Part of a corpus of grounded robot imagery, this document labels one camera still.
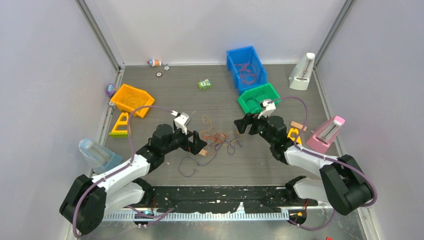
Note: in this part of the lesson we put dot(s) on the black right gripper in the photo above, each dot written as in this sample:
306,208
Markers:
248,119

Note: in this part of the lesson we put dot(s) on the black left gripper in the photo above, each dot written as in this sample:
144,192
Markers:
197,143

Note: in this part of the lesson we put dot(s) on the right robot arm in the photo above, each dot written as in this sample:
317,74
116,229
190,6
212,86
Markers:
341,183

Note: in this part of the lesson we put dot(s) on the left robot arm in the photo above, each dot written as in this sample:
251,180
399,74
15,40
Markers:
90,199

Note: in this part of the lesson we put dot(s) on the small wooden block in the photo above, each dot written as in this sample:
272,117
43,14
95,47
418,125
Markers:
203,152

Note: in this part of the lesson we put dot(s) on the green plastic bin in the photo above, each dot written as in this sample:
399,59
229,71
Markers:
250,100

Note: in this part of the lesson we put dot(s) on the blue plastic bin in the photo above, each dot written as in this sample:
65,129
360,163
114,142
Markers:
246,69

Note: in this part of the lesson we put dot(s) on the green monster toy block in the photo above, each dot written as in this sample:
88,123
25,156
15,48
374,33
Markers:
204,84

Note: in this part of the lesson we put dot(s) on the yellow triangle block right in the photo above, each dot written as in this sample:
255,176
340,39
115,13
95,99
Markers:
293,134

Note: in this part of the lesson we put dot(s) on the yellow triangle block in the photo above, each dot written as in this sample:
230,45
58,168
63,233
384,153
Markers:
293,134
120,128

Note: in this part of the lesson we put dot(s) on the white metronome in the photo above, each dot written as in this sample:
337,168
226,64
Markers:
300,76

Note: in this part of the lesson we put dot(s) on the pink metronome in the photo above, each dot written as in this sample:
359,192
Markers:
322,137

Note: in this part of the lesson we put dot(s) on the yellow triangle block left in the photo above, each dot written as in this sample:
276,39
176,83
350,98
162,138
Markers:
120,128

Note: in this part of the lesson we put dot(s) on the orange plastic bin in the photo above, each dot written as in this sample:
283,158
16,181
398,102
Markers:
128,98

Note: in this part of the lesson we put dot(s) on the small clown figurine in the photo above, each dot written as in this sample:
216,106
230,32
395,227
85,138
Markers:
154,63

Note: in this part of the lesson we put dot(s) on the clear plastic bottle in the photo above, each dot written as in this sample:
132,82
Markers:
98,157

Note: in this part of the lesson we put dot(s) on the purple round toy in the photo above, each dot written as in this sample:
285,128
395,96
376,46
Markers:
111,90

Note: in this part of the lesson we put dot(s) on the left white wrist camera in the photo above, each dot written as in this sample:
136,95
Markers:
181,121

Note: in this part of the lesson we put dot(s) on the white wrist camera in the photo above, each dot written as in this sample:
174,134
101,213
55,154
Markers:
181,121
268,107

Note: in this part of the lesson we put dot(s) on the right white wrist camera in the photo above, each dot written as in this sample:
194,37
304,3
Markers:
268,107

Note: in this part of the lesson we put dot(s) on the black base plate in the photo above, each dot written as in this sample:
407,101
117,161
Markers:
221,199

